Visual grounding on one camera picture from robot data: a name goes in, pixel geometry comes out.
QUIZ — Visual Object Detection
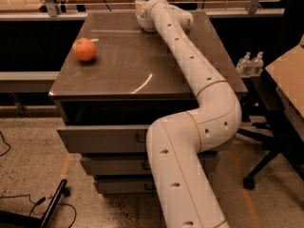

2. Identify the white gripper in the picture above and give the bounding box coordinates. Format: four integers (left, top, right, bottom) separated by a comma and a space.
135, 0, 168, 18

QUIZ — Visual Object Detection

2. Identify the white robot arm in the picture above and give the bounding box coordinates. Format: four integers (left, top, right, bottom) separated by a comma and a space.
136, 0, 241, 228

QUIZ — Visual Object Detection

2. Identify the white bowl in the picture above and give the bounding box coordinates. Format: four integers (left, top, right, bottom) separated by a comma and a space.
136, 11, 156, 32

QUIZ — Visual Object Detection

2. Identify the orange fruit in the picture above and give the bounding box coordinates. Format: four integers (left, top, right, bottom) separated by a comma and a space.
72, 38, 96, 62

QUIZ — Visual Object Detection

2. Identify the grey drawer cabinet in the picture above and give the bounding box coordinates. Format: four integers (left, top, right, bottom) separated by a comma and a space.
48, 10, 248, 198

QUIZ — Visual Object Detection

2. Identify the left clear bottle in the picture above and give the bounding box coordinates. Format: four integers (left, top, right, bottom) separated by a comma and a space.
237, 52, 251, 76

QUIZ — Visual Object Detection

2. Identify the clear bottle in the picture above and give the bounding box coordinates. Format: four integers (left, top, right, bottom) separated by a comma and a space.
250, 51, 264, 75
237, 52, 251, 76

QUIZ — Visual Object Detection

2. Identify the top drawer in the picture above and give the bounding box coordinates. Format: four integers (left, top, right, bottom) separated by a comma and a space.
56, 100, 240, 154

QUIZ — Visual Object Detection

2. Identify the drawer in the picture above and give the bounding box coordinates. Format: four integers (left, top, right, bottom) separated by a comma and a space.
80, 151, 220, 177
56, 100, 240, 154
93, 174, 210, 196

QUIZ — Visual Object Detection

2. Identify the right clear bottle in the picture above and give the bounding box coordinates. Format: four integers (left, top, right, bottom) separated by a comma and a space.
250, 51, 264, 75

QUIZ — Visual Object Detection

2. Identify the middle drawer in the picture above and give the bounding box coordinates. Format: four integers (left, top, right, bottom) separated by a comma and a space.
80, 151, 220, 177

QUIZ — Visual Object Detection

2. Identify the bottom drawer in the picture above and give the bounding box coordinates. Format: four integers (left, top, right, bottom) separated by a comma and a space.
93, 174, 210, 196

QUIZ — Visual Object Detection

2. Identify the black office chair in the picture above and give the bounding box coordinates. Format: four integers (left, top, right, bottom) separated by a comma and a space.
237, 69, 304, 190

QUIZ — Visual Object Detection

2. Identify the black stand base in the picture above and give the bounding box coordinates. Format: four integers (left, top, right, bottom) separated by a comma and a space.
0, 179, 71, 228

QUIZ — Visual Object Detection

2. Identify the grey metal rail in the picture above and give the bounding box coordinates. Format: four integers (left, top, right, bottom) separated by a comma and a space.
0, 71, 59, 93

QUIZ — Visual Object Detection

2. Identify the black floor cable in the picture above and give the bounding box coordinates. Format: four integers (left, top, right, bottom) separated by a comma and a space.
0, 193, 78, 228

